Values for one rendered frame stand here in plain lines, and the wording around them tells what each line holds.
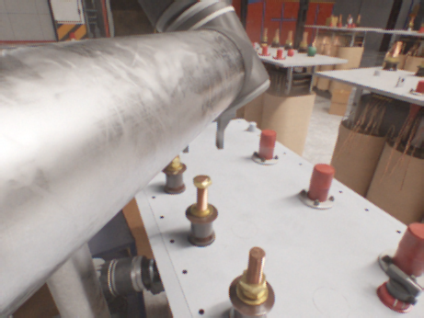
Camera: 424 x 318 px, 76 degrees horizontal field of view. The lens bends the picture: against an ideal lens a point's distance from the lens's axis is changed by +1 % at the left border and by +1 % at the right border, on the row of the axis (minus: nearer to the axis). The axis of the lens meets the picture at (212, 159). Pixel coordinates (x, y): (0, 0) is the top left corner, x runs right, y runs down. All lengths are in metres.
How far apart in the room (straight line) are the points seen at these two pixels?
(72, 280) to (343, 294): 0.63
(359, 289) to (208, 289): 0.37
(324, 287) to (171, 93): 0.68
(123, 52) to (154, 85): 0.02
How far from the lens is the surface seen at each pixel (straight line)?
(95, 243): 1.61
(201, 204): 0.74
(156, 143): 0.16
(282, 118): 3.22
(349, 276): 0.84
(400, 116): 2.41
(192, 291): 0.72
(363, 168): 2.52
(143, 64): 0.17
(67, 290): 0.75
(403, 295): 0.80
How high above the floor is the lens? 1.95
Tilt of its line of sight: 28 degrees down
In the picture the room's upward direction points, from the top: 2 degrees clockwise
